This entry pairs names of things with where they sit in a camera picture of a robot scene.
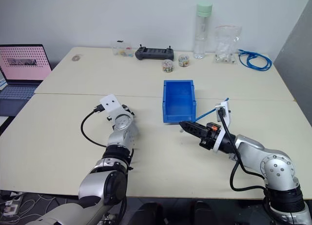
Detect grey partition panel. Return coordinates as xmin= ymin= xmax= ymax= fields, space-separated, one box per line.
xmin=272 ymin=0 xmax=312 ymax=129

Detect white power strip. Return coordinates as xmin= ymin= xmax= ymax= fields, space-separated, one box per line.
xmin=1 ymin=200 xmax=20 ymax=216

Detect coiled blue network cable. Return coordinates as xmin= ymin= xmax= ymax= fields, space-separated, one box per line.
xmin=237 ymin=48 xmax=273 ymax=71

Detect blue stick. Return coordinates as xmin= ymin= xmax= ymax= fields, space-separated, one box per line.
xmin=195 ymin=97 xmax=231 ymax=122

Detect dark rounded shape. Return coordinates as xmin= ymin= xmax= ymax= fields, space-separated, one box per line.
xmin=189 ymin=200 xmax=213 ymax=225

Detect clear plastic bag of couplers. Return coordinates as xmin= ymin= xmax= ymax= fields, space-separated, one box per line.
xmin=214 ymin=25 xmax=243 ymax=64

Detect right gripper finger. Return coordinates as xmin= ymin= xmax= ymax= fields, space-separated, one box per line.
xmin=180 ymin=126 xmax=205 ymax=141
xmin=179 ymin=121 xmax=208 ymax=135

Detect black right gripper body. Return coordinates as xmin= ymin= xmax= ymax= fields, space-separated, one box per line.
xmin=199 ymin=122 xmax=221 ymax=150

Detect clear box of colourful bits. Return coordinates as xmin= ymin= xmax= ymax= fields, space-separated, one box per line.
xmin=111 ymin=39 xmax=134 ymax=57

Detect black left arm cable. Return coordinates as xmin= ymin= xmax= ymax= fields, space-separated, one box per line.
xmin=80 ymin=104 xmax=108 ymax=148

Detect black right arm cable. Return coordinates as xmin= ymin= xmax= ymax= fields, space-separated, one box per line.
xmin=217 ymin=109 xmax=267 ymax=192

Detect small jar of colourful bits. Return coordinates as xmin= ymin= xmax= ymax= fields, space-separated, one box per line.
xmin=177 ymin=55 xmax=190 ymax=68
xmin=161 ymin=59 xmax=175 ymax=73

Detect open laptop with pink screen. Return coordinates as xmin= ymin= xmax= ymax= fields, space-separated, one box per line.
xmin=0 ymin=44 xmax=53 ymax=116

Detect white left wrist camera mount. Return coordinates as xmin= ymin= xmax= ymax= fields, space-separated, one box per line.
xmin=99 ymin=94 xmax=126 ymax=119

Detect black remote controller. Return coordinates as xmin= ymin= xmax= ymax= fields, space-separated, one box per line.
xmin=135 ymin=44 xmax=176 ymax=61

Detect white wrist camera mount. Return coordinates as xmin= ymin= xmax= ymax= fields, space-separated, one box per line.
xmin=214 ymin=100 xmax=232 ymax=153
xmin=99 ymin=94 xmax=126 ymax=119

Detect blue plastic bin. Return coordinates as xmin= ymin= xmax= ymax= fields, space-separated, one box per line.
xmin=161 ymin=79 xmax=197 ymax=124

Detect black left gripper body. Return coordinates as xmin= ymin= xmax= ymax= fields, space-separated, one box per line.
xmin=121 ymin=104 xmax=136 ymax=117

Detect white floor cables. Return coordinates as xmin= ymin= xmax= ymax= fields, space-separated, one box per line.
xmin=0 ymin=191 xmax=63 ymax=225

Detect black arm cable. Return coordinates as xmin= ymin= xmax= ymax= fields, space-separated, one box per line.
xmin=217 ymin=109 xmax=267 ymax=192
xmin=80 ymin=104 xmax=108 ymax=148

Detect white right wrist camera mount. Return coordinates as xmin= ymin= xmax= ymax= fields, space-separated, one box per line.
xmin=214 ymin=100 xmax=232 ymax=153

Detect clear bottle with green cap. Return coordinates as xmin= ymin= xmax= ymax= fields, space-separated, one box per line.
xmin=193 ymin=0 xmax=214 ymax=59

